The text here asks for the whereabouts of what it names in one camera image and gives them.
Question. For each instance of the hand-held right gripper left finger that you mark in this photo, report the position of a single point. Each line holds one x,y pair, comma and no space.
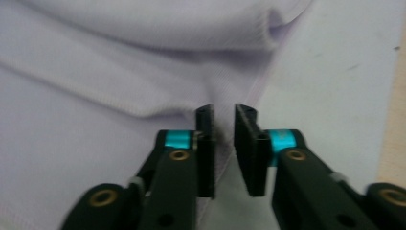
206,159

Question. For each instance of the lilac butterfly print towel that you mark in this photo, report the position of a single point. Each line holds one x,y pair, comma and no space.
111,80

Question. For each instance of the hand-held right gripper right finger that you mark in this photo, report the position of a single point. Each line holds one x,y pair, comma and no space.
252,159

